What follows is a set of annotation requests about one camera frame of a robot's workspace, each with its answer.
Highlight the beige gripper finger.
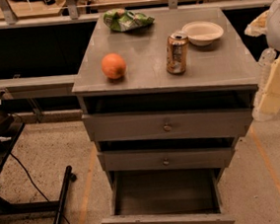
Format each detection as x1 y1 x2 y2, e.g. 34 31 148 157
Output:
257 56 280 114
245 11 269 37

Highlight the orange soda can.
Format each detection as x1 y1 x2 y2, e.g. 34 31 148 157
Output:
167 30 189 75

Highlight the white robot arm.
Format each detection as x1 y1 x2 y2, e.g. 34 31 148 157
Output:
245 0 280 121

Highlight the grey middle drawer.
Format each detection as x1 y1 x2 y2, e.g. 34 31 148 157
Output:
98 148 233 172

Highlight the grey drawer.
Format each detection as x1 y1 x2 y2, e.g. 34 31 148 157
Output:
83 109 252 142
98 148 233 172
102 169 235 224

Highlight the grey wooden drawer cabinet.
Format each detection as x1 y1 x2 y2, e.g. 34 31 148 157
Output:
65 0 272 197

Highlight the grey bottom drawer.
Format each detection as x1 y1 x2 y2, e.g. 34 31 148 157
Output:
102 169 235 224

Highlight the grey top drawer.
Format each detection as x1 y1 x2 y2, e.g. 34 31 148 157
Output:
83 109 252 142

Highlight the white paper bowl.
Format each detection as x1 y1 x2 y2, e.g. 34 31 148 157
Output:
182 21 224 46

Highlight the green chip bag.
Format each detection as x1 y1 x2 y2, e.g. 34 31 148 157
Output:
104 8 155 33

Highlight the orange fruit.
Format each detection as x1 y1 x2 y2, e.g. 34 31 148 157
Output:
101 53 127 80

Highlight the black metal stand leg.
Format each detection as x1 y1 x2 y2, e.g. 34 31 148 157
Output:
53 166 76 224

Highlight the black cart with bag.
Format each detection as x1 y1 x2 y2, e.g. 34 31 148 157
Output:
0 111 59 215

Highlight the black floor cable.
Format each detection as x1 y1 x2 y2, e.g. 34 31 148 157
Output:
8 146 78 224

